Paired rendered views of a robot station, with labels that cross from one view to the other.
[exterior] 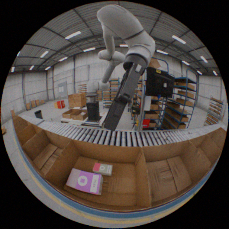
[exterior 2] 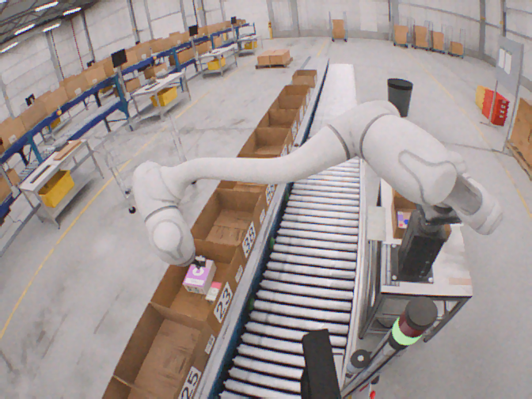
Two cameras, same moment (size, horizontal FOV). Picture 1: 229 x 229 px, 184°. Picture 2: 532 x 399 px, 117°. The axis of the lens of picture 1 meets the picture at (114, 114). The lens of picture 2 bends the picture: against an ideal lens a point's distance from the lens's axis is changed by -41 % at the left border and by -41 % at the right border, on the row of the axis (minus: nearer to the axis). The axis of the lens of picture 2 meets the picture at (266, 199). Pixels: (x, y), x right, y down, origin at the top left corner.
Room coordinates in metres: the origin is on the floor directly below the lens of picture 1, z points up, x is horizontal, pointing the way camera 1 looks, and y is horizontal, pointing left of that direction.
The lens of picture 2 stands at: (0.64, -0.49, 1.99)
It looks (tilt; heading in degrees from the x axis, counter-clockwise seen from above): 40 degrees down; 105
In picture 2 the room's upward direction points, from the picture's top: 9 degrees counter-clockwise
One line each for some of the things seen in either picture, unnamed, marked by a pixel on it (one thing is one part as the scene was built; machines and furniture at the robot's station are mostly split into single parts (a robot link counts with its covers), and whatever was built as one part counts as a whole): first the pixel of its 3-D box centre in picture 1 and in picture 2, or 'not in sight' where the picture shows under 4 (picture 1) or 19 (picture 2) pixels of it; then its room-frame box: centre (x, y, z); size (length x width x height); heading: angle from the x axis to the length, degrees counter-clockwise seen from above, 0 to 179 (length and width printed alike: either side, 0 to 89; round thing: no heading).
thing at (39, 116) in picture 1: (39, 116); (399, 97); (2.15, 4.29, 0.32); 0.50 x 0.50 x 0.64
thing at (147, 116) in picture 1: (148, 113); not in sight; (1.39, -0.78, 0.79); 0.40 x 0.30 x 0.10; 175
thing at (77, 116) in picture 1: (81, 114); (420, 218); (1.30, 0.69, 0.80); 0.38 x 0.28 x 0.10; 174
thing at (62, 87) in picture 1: (63, 96); (505, 89); (4.21, 3.66, 1.02); 1.30 x 0.50 x 2.05; 72
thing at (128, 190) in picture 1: (98, 176); (199, 283); (0.11, 0.07, 0.96); 0.39 x 0.29 x 0.17; 84
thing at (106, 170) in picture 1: (103, 169); (215, 293); (0.17, 0.06, 0.91); 0.10 x 0.06 x 0.05; 84
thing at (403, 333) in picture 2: not in sight; (412, 323); (0.79, -0.34, 1.62); 0.05 x 0.05 x 0.06
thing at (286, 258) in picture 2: (81, 140); (313, 261); (0.60, 0.42, 0.72); 0.52 x 0.05 x 0.05; 174
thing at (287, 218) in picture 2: (63, 135); (321, 221); (0.64, 0.74, 0.72); 0.52 x 0.05 x 0.05; 174
